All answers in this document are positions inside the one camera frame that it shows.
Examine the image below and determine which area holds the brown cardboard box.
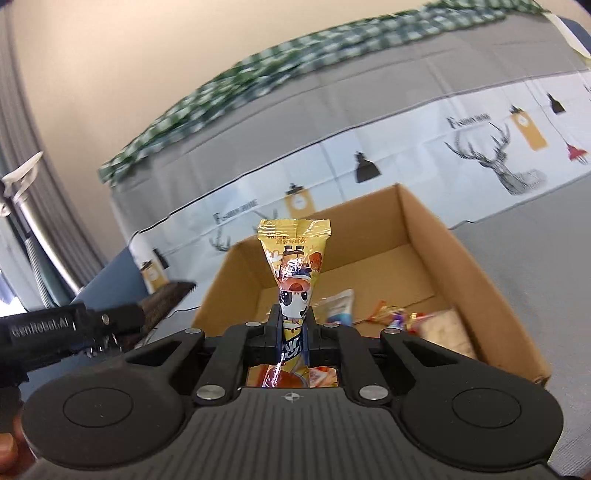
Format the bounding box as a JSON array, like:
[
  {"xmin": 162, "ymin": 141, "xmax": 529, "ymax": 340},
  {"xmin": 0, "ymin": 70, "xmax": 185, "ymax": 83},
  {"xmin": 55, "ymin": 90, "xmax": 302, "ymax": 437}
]
[{"xmin": 191, "ymin": 182, "xmax": 553, "ymax": 386}]

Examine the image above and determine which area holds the black snack packet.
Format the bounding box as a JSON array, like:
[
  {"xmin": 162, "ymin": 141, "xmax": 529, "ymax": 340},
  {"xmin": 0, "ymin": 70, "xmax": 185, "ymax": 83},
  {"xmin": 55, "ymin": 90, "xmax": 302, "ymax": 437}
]
[{"xmin": 139, "ymin": 279, "xmax": 197, "ymax": 325}]

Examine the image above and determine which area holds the person's left hand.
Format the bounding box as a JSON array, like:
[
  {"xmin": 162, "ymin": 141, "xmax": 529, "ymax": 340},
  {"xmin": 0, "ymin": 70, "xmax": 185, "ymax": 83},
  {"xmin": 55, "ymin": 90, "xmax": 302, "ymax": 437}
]
[{"xmin": 0, "ymin": 431, "xmax": 20, "ymax": 472}]

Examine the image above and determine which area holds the grey deer print sofa cover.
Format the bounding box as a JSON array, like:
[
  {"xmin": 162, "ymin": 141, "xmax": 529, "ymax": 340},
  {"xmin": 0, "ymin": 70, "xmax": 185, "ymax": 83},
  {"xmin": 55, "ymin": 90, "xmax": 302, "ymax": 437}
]
[{"xmin": 98, "ymin": 0, "xmax": 591, "ymax": 480}]

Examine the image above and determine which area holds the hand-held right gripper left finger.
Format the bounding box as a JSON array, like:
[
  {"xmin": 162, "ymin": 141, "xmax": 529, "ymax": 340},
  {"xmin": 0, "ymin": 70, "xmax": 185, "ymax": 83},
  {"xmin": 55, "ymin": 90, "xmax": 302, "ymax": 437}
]
[{"xmin": 122, "ymin": 305, "xmax": 284, "ymax": 408}]

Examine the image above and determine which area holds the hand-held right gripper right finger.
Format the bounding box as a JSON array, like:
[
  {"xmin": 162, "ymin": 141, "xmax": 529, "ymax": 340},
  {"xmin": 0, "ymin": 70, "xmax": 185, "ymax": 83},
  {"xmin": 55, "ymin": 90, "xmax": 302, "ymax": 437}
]
[{"xmin": 304, "ymin": 305, "xmax": 468, "ymax": 408}]

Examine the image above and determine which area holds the green checkered cloth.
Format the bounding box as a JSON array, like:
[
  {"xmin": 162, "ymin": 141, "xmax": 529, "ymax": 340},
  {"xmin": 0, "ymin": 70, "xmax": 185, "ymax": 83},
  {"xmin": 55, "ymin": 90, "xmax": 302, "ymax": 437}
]
[{"xmin": 97, "ymin": 0, "xmax": 546, "ymax": 188}]

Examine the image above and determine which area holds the long clear cracker packet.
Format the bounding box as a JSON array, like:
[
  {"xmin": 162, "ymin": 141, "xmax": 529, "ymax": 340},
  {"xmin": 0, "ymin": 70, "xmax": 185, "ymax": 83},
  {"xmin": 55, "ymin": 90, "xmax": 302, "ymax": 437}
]
[{"xmin": 414, "ymin": 308, "xmax": 478, "ymax": 360}]

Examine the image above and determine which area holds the red orange snack packet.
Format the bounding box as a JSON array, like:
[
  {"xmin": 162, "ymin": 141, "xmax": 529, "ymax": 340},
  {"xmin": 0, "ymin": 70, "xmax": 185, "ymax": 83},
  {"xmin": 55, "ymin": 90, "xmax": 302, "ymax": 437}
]
[{"xmin": 364, "ymin": 300, "xmax": 403, "ymax": 325}]

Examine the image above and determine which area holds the grey pole with black handle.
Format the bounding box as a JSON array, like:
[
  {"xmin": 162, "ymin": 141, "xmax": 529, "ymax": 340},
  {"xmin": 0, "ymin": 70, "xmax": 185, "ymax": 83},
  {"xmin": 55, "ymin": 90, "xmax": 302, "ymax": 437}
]
[{"xmin": 8, "ymin": 187, "xmax": 78, "ymax": 309}]

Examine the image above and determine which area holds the white clothes hanger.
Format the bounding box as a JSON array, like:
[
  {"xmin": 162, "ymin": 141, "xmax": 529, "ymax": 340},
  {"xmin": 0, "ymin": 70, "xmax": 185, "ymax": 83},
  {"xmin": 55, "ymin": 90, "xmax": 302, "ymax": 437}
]
[{"xmin": 0, "ymin": 151, "xmax": 45, "ymax": 219}]

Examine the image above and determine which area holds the silver blue snack packet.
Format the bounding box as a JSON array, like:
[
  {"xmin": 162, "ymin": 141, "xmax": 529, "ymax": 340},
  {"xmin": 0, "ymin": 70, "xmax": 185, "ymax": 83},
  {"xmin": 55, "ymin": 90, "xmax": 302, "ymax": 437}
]
[{"xmin": 322, "ymin": 288, "xmax": 357, "ymax": 328}]

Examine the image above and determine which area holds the blue sofa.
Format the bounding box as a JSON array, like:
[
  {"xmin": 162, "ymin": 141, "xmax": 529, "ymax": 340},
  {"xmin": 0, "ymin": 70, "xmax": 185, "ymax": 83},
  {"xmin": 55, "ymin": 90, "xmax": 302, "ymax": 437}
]
[{"xmin": 104, "ymin": 244, "xmax": 205, "ymax": 343}]

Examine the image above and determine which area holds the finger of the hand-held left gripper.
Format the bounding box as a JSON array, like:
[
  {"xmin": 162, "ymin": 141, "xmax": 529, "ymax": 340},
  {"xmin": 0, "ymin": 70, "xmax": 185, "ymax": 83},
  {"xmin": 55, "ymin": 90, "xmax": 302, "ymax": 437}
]
[{"xmin": 85, "ymin": 302, "xmax": 146, "ymax": 337}]

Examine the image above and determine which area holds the grey curtain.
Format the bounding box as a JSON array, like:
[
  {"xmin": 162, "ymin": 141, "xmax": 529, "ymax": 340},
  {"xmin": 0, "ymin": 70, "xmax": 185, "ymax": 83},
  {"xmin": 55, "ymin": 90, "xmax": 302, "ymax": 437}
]
[{"xmin": 0, "ymin": 0, "xmax": 108, "ymax": 306}]

